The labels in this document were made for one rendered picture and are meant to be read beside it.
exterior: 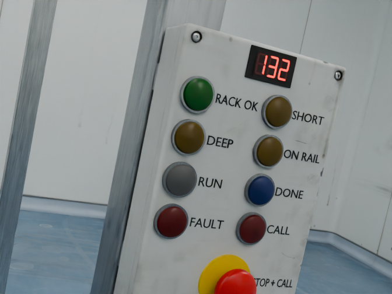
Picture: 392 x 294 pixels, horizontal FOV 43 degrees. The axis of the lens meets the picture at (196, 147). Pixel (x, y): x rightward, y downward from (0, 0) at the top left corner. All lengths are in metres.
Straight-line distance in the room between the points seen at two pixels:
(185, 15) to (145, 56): 0.06
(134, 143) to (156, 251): 0.11
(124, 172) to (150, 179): 0.07
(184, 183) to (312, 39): 4.10
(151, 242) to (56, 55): 3.39
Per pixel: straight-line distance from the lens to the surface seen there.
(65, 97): 3.78
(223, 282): 0.44
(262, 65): 0.44
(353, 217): 4.67
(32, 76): 1.55
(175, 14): 0.47
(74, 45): 3.79
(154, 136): 0.43
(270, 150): 0.45
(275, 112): 0.44
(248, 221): 0.45
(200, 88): 0.41
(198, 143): 0.41
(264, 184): 0.45
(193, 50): 0.41
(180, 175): 0.41
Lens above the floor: 1.00
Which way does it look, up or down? 5 degrees down
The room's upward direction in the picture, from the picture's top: 12 degrees clockwise
